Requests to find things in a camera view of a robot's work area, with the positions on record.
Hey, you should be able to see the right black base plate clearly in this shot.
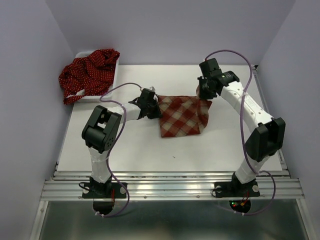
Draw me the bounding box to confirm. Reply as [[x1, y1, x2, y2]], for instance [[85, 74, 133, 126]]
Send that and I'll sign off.
[[211, 181, 261, 198]]

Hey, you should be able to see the red plaid skirt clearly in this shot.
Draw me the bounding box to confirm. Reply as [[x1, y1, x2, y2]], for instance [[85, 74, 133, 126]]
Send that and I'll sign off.
[[158, 89, 212, 138]]

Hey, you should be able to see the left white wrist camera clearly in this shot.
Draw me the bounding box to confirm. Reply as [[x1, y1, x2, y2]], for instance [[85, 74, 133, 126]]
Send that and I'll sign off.
[[140, 86, 156, 92]]

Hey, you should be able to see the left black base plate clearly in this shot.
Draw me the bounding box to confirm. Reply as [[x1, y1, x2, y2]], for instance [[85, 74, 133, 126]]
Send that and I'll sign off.
[[78, 182, 127, 200]]

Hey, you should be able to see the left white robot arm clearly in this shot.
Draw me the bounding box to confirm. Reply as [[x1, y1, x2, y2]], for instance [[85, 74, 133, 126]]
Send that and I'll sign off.
[[79, 88, 162, 199]]

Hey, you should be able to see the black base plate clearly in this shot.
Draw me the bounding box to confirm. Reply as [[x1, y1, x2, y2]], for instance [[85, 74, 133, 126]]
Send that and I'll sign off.
[[211, 181, 261, 198], [78, 182, 127, 200]]

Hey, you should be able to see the white plastic basket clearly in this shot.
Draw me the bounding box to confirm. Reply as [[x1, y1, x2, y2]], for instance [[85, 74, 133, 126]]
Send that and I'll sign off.
[[74, 50, 120, 103]]

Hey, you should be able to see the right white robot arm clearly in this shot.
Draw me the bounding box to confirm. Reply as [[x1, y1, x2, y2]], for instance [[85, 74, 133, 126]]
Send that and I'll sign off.
[[198, 58, 286, 198]]

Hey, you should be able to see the red polka dot skirt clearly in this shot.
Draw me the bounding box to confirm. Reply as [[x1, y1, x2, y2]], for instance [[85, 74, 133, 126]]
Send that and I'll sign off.
[[58, 48, 120, 105]]

